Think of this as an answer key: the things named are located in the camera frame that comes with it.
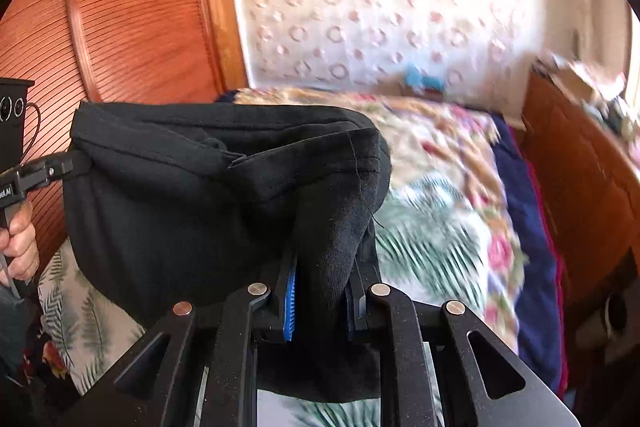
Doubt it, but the leaf-print bed sheet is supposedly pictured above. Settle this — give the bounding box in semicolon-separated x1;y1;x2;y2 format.
37;177;501;427

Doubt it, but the blue bag on box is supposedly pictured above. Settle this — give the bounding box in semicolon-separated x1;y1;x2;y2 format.
402;64;446;90

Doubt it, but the navy blanket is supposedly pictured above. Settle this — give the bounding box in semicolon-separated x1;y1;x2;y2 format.
490;112;561;390

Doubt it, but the tan round tube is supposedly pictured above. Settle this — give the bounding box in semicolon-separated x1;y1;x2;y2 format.
575;294;628;350

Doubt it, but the person's dark floral clothing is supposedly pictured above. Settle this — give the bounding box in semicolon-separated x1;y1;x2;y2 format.
0;297;76;408

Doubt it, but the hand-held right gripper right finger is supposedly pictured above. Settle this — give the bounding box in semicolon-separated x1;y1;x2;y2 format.
345;264;583;427

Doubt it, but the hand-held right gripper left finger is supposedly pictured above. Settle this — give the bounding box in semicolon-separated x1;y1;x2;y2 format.
65;252;301;427

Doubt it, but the black printed t-shirt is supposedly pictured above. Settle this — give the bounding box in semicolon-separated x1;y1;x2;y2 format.
62;101;393;403

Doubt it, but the wooden slatted wardrobe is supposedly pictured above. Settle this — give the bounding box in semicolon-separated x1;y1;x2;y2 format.
0;0;248;268

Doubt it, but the circle-patterned sheer curtain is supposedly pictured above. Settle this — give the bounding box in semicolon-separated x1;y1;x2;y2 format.
227;0;591;102

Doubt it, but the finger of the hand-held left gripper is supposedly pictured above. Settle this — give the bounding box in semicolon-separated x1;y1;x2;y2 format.
45;149;84;182

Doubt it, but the black cable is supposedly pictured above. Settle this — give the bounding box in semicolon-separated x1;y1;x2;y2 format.
22;103;42;150

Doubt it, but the cardboard box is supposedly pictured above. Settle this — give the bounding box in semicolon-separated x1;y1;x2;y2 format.
555;67;601;102

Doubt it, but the person's left hand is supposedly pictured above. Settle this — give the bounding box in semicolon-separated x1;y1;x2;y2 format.
0;199;41;280

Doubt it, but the floral quilt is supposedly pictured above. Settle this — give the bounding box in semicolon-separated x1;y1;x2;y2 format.
232;87;531;353

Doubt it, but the wooden side cabinet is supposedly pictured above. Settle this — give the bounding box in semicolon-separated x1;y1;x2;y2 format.
520;72;640;348

